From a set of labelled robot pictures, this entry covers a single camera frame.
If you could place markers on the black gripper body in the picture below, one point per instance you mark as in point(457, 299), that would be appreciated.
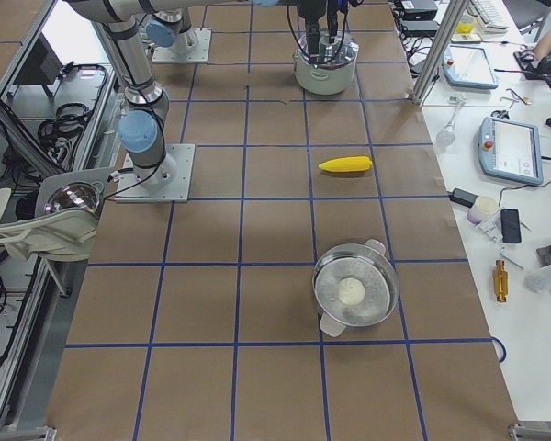
point(310, 14)

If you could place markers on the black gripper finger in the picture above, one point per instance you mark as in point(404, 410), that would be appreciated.
point(332, 24)
point(312, 27)

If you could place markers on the glass pot lid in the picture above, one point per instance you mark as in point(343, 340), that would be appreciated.
point(342, 52)

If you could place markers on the yellow corn cob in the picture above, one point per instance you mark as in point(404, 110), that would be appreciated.
point(347, 165)

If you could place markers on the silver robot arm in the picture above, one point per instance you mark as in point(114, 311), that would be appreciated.
point(141, 129)
point(163, 27)

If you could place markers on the pale green electric pot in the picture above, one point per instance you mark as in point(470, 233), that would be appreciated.
point(323, 82)

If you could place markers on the steel steamer pot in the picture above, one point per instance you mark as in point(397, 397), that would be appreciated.
point(366, 262)

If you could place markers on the blue teach pendant far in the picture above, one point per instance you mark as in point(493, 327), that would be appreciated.
point(468, 66)

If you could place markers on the blue teach pendant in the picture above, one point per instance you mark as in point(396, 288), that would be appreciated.
point(468, 66)
point(510, 150)

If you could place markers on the black scissors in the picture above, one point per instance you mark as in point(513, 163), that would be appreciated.
point(500, 114)

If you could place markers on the blue teach pendant near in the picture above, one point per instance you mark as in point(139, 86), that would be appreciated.
point(510, 150)

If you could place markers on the black power adapter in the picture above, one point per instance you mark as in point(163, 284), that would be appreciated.
point(462, 198)

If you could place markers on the white steamed bun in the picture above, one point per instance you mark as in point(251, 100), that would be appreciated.
point(350, 291)

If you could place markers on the black phone on table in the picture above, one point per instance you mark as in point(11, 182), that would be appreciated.
point(510, 226)

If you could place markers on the gold brass fitting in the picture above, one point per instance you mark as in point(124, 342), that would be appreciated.
point(500, 281)

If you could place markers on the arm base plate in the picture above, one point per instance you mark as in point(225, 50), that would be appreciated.
point(190, 47)
point(171, 181)

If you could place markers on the aluminium frame post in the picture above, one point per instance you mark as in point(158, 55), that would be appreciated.
point(452, 14)

